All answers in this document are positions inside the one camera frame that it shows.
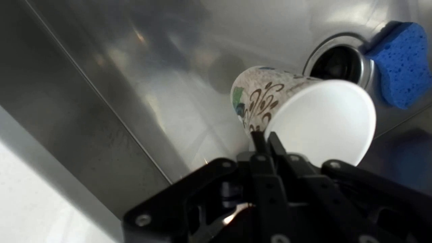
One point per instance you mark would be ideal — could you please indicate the round sink drain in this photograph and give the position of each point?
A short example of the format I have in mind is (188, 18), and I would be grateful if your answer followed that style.
(338, 63)

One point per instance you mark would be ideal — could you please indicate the patterned paper cup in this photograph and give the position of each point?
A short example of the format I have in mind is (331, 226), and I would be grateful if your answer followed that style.
(324, 122)

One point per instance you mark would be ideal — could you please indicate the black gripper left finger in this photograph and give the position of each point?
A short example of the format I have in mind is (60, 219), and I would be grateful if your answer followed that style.
(180, 203)

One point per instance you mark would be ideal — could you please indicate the stainless steel sink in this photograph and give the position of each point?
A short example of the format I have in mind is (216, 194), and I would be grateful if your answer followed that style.
(112, 90)

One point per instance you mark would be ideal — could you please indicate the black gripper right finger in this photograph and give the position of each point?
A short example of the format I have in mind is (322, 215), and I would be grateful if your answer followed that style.
(359, 207)

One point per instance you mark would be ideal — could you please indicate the blue sponge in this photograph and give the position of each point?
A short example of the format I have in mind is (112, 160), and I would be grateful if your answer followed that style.
(403, 63)

